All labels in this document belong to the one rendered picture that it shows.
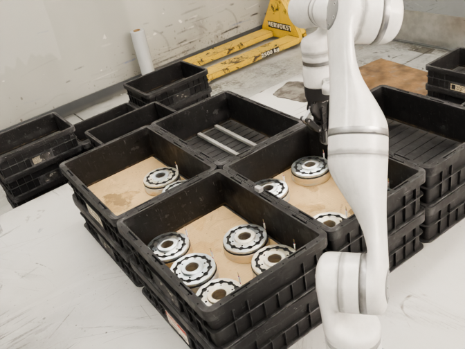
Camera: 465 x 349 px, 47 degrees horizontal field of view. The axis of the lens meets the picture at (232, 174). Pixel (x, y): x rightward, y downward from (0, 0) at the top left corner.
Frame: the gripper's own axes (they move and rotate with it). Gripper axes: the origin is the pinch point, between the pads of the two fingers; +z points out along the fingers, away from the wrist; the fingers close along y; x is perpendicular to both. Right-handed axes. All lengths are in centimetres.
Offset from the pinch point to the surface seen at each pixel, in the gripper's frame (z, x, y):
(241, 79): 94, -259, -145
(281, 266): 5.0, 23.6, 34.5
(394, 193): 4.8, 23.8, 3.1
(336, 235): 6.1, 23.6, 20.2
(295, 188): 14.5, -6.2, 6.4
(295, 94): 26, -72, -50
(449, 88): 57, -66, -144
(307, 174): 11.3, -4.4, 3.2
